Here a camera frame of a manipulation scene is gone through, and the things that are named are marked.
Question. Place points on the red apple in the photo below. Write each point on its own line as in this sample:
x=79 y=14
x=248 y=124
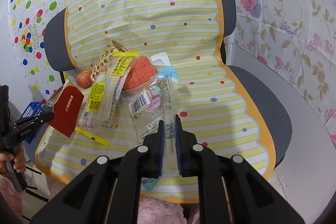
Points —
x=83 y=79

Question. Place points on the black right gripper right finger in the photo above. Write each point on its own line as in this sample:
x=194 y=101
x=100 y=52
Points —
x=230 y=190

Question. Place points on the red paper envelope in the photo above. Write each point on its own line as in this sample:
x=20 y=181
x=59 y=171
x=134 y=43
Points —
x=66 y=110

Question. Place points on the orange foam fruit net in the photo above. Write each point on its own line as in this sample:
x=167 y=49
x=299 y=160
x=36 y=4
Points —
x=142 y=70

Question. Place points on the grey office chair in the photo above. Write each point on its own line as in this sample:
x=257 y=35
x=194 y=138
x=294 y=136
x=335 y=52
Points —
x=236 y=69

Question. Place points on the clear barcode plastic bag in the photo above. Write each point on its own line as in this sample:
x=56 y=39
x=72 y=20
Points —
x=142 y=108

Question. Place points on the blue plastic basket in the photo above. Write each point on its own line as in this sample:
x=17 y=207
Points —
x=33 y=109

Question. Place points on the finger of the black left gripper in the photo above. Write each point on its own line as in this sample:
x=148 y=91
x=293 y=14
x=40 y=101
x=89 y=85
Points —
x=27 y=126

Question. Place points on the floral pattern wall sheet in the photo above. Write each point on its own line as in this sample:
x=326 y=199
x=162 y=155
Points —
x=296 y=39

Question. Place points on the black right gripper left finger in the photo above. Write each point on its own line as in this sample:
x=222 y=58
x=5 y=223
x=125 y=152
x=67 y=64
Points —
x=107 y=191

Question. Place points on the yellow striped chair cloth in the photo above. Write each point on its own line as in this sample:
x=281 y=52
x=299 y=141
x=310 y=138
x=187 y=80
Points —
x=63 y=158

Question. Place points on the yellow plastic sealing strip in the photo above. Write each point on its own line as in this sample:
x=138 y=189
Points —
x=93 y=137

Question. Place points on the left hand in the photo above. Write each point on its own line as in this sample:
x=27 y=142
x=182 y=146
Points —
x=18 y=159

